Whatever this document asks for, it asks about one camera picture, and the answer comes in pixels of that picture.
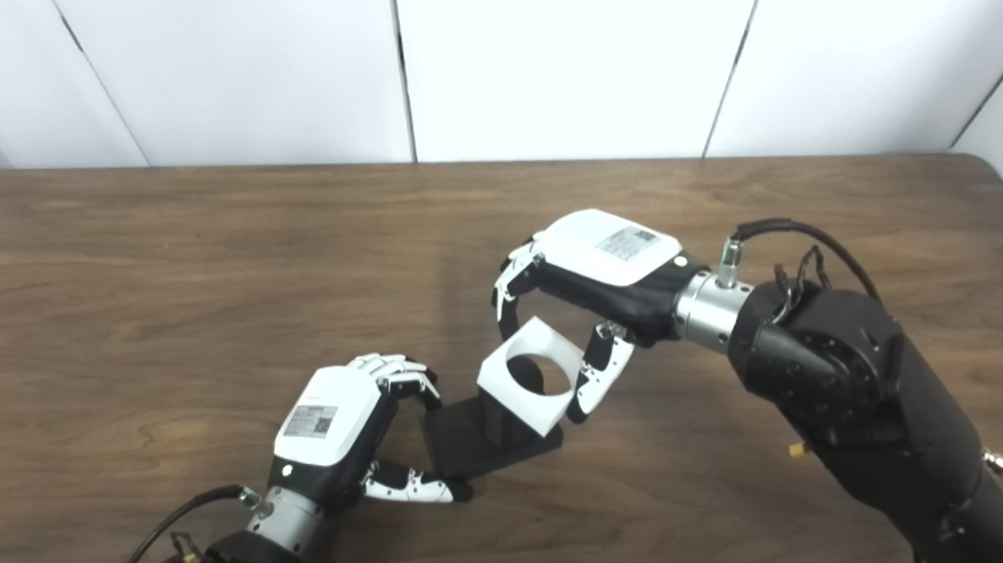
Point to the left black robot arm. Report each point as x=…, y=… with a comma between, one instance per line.
x=275, y=530

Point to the white square piece with hole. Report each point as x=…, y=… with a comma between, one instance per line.
x=521, y=405

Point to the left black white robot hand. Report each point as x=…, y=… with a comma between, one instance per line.
x=326, y=418

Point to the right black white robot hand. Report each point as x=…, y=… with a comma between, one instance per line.
x=604, y=252

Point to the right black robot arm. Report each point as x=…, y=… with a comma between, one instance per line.
x=869, y=391

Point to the black peg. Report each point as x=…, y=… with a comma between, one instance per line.
x=469, y=441

